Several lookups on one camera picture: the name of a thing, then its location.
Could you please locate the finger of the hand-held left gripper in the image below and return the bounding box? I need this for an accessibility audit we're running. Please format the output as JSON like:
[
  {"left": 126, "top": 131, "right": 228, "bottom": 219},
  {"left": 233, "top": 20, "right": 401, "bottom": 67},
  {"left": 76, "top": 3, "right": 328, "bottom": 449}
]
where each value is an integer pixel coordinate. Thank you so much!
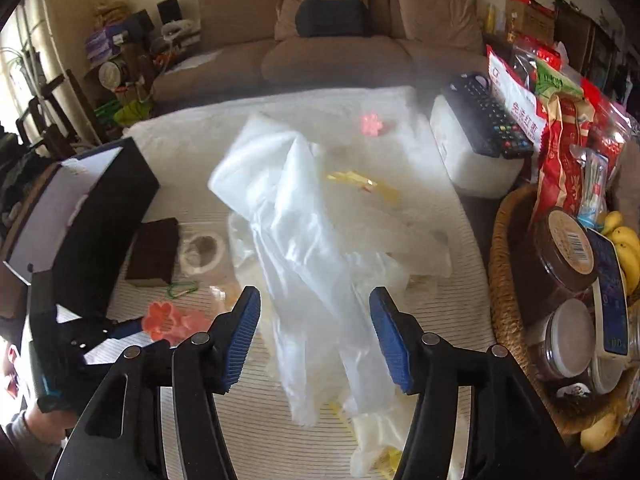
[{"left": 102, "top": 317, "right": 147, "bottom": 341}]

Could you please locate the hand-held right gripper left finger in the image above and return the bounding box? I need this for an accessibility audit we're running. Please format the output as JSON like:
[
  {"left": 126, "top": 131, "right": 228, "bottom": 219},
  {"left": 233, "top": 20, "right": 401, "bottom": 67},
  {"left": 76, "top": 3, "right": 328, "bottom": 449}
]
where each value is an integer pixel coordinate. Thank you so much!
[{"left": 52, "top": 285, "right": 262, "bottom": 480}]

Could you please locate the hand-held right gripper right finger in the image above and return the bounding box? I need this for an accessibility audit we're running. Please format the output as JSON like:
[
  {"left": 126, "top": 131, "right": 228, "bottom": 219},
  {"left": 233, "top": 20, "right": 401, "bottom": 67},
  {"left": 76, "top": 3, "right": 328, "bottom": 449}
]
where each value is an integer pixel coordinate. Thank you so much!
[{"left": 369, "top": 286, "right": 576, "bottom": 480}]

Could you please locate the orange flower clip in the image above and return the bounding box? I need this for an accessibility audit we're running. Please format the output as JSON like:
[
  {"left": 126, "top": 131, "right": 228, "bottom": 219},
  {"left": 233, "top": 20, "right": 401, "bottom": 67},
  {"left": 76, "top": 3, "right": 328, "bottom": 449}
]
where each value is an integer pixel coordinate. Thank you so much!
[{"left": 141, "top": 302, "right": 211, "bottom": 346}]

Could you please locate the white plastic bag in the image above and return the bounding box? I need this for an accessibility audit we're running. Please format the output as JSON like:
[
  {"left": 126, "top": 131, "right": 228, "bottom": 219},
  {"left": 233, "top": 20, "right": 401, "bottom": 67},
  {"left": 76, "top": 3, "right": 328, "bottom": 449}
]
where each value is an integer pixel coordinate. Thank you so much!
[{"left": 207, "top": 112, "right": 453, "bottom": 480}]

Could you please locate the person's left forearm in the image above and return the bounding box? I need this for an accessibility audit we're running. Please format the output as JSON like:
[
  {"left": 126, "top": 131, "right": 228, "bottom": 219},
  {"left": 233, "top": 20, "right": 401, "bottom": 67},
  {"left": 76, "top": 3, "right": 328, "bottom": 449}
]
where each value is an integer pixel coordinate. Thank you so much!
[{"left": 0, "top": 410, "right": 68, "bottom": 480}]

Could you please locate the person's left hand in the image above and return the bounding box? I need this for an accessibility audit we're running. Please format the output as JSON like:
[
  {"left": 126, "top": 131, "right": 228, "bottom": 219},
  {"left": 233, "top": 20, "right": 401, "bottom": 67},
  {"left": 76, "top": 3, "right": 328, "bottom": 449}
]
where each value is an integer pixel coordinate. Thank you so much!
[{"left": 22, "top": 402, "right": 76, "bottom": 442}]

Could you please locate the small brown box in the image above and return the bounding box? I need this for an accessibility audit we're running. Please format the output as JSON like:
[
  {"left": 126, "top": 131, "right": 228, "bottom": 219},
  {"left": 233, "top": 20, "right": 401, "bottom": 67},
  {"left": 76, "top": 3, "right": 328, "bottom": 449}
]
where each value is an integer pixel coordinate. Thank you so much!
[{"left": 125, "top": 217, "right": 180, "bottom": 287}]

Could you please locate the clear tape roll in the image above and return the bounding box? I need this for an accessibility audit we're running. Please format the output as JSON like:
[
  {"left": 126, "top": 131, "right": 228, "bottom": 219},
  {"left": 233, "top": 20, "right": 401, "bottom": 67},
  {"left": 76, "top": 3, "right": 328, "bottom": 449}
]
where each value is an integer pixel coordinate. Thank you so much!
[{"left": 179, "top": 232, "right": 226, "bottom": 276}]

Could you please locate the black open box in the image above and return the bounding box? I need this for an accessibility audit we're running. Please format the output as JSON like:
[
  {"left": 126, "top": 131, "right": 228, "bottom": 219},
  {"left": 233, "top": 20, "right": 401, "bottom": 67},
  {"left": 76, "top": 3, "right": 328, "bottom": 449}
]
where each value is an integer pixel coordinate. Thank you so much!
[{"left": 2, "top": 136, "right": 161, "bottom": 318}]

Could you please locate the yellow packet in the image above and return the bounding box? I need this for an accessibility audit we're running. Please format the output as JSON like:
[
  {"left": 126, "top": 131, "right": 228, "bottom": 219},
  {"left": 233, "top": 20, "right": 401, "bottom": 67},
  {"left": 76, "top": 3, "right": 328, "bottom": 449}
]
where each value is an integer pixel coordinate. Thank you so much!
[{"left": 375, "top": 450, "right": 404, "bottom": 480}]

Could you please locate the wicker basket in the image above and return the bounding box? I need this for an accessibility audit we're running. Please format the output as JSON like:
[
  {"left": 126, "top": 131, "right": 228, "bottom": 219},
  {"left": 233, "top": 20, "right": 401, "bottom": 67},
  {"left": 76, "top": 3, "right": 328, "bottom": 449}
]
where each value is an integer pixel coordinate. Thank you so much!
[{"left": 489, "top": 185, "right": 640, "bottom": 437}]

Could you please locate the yellow wrapper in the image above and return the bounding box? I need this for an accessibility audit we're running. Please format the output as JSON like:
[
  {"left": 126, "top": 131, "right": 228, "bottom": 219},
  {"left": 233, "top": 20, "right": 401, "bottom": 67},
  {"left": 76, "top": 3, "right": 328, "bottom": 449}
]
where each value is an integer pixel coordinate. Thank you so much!
[{"left": 326, "top": 170, "right": 401, "bottom": 204}]

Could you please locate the large brown jar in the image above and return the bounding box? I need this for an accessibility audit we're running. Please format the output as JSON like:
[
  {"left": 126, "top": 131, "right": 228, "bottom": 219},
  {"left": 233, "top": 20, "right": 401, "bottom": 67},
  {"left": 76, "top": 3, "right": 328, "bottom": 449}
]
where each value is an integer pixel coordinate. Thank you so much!
[{"left": 510, "top": 207, "right": 601, "bottom": 326}]

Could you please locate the jar with white lid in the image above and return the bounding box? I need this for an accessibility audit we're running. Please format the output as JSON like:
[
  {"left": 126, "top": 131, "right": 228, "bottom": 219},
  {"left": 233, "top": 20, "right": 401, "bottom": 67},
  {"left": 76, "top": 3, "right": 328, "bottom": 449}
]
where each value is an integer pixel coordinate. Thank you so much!
[{"left": 532, "top": 297, "right": 598, "bottom": 382}]

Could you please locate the white tissue box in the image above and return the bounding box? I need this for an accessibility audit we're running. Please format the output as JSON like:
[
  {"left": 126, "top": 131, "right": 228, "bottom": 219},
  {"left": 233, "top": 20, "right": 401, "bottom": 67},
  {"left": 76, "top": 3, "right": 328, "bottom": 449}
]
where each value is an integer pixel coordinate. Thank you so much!
[{"left": 430, "top": 95, "right": 536, "bottom": 197}]

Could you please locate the green bag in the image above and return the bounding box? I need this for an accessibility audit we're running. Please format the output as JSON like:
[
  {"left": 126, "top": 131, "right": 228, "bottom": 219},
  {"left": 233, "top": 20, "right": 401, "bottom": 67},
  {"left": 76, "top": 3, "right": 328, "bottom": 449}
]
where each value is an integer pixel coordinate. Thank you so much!
[{"left": 114, "top": 100, "right": 153, "bottom": 129}]

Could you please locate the white lidded jar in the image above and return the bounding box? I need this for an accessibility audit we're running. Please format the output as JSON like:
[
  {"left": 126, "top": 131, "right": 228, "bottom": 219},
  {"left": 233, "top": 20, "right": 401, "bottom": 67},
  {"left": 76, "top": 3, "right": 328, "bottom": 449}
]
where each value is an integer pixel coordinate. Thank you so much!
[{"left": 592, "top": 350, "right": 632, "bottom": 396}]

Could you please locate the dark wooden chair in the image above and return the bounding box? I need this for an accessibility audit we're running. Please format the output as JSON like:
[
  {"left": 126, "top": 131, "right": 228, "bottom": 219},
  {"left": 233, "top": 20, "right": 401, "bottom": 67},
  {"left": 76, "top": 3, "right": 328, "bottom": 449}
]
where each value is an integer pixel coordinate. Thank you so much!
[{"left": 15, "top": 70, "right": 107, "bottom": 161}]

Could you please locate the pink flower clip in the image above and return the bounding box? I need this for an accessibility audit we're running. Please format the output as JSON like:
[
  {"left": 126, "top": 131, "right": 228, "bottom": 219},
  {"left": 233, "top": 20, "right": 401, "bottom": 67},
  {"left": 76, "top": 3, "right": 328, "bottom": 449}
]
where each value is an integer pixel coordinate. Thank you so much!
[{"left": 361, "top": 112, "right": 393, "bottom": 137}]

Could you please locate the blue flat box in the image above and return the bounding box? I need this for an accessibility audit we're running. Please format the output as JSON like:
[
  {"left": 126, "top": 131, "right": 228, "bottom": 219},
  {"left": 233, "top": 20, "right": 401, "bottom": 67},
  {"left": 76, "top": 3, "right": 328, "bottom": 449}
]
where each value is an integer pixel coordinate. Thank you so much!
[{"left": 585, "top": 227, "right": 630, "bottom": 356}]

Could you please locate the single banana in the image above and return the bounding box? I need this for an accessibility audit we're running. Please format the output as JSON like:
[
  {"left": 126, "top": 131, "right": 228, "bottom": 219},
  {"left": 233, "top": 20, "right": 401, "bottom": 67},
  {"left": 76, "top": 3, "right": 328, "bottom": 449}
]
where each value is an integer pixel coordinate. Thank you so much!
[{"left": 580, "top": 412, "right": 627, "bottom": 454}]

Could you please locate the tall red snack packet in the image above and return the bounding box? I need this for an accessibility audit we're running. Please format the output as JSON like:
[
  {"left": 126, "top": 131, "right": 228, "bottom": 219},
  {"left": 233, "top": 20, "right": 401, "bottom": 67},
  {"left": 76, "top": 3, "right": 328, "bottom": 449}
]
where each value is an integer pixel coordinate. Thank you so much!
[{"left": 530, "top": 95, "right": 596, "bottom": 226}]

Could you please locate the black remote control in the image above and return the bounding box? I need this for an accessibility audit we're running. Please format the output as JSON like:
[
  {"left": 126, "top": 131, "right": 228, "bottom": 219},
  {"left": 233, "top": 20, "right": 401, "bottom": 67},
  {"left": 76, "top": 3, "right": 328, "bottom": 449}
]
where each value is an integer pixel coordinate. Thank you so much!
[{"left": 440, "top": 74, "right": 536, "bottom": 160}]

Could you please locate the bunch of bananas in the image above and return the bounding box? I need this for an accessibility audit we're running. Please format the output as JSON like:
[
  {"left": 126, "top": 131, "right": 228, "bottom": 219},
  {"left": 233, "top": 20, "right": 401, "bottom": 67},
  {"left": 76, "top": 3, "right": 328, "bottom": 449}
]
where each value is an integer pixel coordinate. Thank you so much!
[{"left": 600, "top": 210, "right": 640, "bottom": 302}]

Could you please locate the cotton swab packet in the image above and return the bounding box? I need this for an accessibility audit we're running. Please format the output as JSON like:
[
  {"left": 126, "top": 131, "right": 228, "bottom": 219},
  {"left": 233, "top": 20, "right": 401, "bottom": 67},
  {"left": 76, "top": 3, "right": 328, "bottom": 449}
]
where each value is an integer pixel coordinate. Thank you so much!
[{"left": 570, "top": 145, "right": 611, "bottom": 231}]

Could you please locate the round tin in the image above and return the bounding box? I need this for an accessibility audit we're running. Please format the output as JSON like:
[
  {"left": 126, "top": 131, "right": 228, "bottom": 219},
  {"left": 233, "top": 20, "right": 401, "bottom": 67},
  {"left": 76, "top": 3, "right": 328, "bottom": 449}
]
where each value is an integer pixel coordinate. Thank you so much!
[{"left": 97, "top": 57, "right": 133, "bottom": 87}]

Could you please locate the white and red bag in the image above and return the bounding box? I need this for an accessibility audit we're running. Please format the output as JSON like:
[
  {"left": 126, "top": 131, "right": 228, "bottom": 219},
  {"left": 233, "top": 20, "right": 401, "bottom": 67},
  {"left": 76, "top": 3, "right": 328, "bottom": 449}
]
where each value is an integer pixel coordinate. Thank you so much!
[{"left": 486, "top": 44, "right": 551, "bottom": 154}]

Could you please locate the purple box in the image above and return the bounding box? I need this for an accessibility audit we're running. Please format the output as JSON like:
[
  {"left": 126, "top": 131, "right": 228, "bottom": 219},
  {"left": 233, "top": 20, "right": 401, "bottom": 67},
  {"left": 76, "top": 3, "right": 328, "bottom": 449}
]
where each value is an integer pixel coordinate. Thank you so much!
[{"left": 84, "top": 25, "right": 123, "bottom": 59}]

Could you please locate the brown sofa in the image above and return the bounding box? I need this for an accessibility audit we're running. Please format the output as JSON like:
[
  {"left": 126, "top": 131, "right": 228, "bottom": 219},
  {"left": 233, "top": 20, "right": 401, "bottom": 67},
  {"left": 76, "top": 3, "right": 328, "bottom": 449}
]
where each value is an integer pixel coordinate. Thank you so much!
[{"left": 150, "top": 0, "right": 493, "bottom": 111}]

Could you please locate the red clear snack bag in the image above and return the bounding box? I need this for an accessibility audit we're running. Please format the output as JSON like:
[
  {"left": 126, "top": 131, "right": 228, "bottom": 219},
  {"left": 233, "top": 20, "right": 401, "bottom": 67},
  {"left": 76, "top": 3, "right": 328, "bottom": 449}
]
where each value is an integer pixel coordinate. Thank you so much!
[{"left": 582, "top": 80, "right": 640, "bottom": 173}]

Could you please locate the green snack packet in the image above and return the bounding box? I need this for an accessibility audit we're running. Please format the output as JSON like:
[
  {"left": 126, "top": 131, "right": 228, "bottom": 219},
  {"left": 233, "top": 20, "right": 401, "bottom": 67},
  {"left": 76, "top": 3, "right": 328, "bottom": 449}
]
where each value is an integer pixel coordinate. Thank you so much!
[{"left": 532, "top": 57, "right": 586, "bottom": 102}]

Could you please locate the black speaker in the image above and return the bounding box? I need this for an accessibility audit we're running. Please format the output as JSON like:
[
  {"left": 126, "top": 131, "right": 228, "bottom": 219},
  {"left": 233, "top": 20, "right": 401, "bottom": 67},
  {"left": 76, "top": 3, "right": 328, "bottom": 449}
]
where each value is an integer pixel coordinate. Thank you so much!
[{"left": 157, "top": 0, "right": 183, "bottom": 26}]

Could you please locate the dark blue lumbar pillow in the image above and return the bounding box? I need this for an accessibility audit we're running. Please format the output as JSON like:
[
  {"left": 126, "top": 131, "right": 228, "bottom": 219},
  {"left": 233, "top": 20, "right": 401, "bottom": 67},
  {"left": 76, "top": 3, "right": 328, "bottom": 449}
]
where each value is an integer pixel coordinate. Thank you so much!
[{"left": 295, "top": 0, "right": 372, "bottom": 38}]

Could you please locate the printed cardboard box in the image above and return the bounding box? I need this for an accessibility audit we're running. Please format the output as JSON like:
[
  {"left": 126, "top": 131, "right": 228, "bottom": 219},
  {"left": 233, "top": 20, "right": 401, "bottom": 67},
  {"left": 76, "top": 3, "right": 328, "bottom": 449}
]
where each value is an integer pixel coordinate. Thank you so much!
[{"left": 505, "top": 0, "right": 558, "bottom": 43}]

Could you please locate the dark cabinet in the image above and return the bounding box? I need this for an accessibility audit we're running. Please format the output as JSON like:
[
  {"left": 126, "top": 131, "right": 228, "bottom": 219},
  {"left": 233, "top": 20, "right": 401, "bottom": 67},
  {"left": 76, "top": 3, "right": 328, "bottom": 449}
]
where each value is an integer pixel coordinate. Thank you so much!
[{"left": 555, "top": 0, "right": 632, "bottom": 106}]

